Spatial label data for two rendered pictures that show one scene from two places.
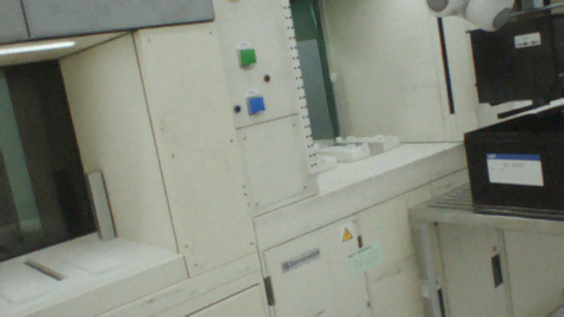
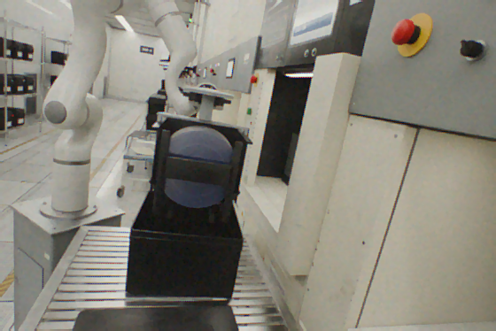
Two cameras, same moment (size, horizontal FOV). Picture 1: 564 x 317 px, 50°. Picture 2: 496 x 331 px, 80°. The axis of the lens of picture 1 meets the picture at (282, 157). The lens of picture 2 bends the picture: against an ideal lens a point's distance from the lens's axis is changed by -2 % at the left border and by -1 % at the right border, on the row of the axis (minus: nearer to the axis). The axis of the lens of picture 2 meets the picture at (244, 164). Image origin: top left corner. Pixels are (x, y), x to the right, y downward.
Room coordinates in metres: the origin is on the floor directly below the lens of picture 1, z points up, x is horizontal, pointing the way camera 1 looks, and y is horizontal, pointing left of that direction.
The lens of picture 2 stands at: (1.82, -1.32, 1.28)
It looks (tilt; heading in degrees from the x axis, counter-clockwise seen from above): 13 degrees down; 112
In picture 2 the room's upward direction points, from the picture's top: 10 degrees clockwise
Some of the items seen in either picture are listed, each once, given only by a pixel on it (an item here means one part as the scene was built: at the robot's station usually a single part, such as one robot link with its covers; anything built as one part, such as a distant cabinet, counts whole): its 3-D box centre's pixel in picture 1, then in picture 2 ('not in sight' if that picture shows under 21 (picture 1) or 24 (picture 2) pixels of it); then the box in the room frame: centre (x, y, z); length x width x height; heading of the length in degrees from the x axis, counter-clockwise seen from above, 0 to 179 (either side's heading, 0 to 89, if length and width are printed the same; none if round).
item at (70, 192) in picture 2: not in sight; (71, 184); (0.88, -0.60, 0.85); 0.19 x 0.19 x 0.18
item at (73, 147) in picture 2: not in sight; (78, 126); (0.87, -0.57, 1.07); 0.19 x 0.12 x 0.24; 113
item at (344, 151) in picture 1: (351, 147); not in sight; (1.83, -0.22, 0.89); 0.22 x 0.21 x 0.04; 38
